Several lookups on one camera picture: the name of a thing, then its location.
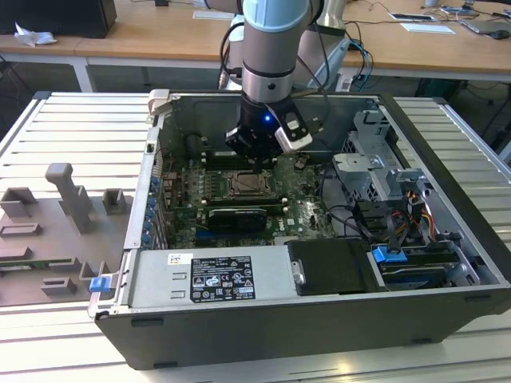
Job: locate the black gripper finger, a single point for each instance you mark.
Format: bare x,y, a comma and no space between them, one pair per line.
254,164
265,163

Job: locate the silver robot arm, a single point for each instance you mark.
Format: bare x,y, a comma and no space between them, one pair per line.
271,48

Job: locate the CPU socket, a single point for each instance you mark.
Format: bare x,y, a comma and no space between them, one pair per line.
239,194

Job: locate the black RAM slot row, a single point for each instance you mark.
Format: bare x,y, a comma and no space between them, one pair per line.
215,163
239,202

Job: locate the black graphics card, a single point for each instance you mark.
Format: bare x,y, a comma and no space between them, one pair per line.
237,219

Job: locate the green motherboard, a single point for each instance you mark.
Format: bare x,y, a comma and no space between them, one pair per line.
303,215

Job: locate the grey metal drive cage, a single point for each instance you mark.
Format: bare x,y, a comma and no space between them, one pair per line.
359,167

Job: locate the white label tag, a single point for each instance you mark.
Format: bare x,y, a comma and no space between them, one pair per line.
345,84

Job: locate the grey case release latch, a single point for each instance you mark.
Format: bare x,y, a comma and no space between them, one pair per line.
159,101

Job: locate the black plastic air shroud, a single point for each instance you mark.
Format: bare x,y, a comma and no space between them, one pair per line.
331,267

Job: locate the wooden desk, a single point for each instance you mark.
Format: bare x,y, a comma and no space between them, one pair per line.
159,36

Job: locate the grey power supply unit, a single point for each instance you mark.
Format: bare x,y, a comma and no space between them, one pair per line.
159,279

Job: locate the hard disk in blue carrier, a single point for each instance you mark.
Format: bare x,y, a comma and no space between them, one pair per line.
387,255

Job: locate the black open PC case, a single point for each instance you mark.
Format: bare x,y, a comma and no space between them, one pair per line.
279,331

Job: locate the flat tablet device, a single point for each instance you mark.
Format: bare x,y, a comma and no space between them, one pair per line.
411,16

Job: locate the blue case latch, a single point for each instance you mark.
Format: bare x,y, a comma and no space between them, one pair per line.
99,285

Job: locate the white paper sheet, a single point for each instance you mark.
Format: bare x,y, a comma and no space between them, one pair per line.
427,28

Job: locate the grey parts rack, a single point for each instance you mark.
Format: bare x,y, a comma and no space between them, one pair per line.
48,239

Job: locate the black box on desk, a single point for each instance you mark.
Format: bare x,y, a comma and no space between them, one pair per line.
56,18

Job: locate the green RAM stick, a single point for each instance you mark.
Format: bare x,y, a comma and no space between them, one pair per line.
42,263

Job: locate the crumpled white paper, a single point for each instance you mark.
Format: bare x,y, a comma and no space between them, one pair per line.
34,35

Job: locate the grey laptop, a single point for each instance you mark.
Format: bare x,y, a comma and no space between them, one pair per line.
483,26

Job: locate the black computer mouse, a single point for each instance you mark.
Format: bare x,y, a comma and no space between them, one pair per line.
500,35

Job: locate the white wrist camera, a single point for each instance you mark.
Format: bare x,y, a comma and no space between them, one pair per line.
295,141

